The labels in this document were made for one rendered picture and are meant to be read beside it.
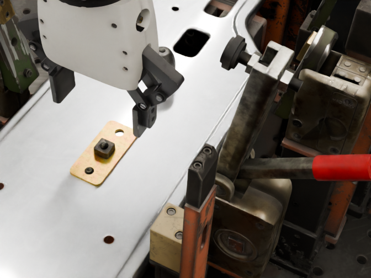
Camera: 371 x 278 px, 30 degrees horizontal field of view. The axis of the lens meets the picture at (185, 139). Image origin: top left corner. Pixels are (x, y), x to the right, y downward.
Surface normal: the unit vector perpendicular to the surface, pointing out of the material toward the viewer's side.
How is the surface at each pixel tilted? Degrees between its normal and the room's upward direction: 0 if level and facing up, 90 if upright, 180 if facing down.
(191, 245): 90
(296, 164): 33
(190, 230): 90
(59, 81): 89
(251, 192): 0
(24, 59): 78
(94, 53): 92
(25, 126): 0
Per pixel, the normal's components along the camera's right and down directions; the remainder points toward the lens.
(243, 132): -0.46, 0.67
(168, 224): 0.04, -0.64
